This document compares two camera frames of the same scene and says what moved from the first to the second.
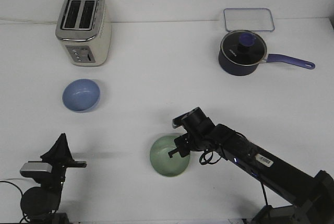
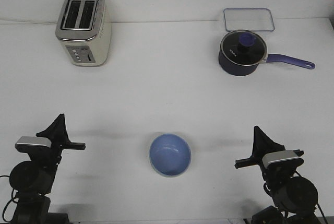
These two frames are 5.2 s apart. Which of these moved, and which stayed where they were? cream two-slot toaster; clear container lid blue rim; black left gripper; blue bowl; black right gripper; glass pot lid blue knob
Moved: black left gripper; black right gripper; blue bowl
Stayed: cream two-slot toaster; clear container lid blue rim; glass pot lid blue knob
